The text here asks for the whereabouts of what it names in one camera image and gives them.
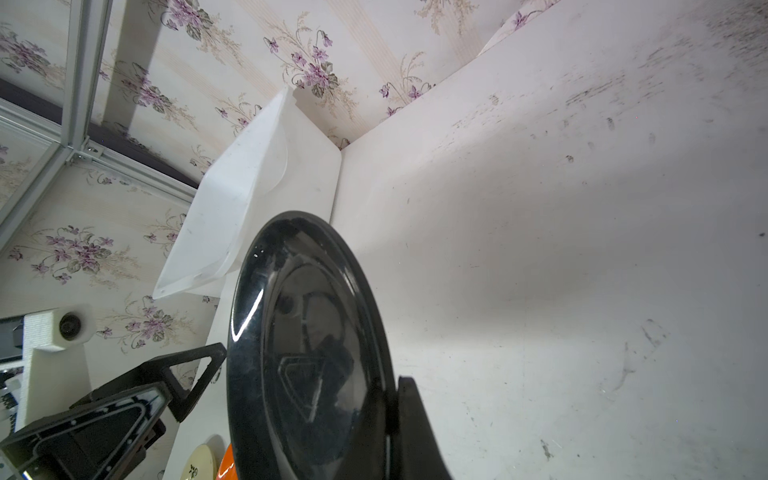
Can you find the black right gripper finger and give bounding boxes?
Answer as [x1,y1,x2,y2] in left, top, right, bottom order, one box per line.
[393,377,451,480]

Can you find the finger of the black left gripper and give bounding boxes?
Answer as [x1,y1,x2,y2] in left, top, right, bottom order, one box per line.
[1,383,171,479]
[77,343,227,423]

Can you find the cream plate small flowers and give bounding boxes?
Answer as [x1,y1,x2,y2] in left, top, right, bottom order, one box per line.
[179,444,218,480]

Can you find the orange plastic plate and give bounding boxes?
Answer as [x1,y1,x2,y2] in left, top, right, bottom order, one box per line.
[216,445,238,480]

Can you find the black round plate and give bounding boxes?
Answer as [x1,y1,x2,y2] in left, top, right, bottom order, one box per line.
[226,211,397,479]

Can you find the white plastic bin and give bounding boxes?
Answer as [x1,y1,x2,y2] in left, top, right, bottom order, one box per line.
[153,88,342,299]

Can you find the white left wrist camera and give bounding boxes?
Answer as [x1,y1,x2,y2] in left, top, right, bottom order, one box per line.
[15,304,96,431]

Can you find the aluminium frame post left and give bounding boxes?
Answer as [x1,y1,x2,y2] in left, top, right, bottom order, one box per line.
[1,1,198,247]

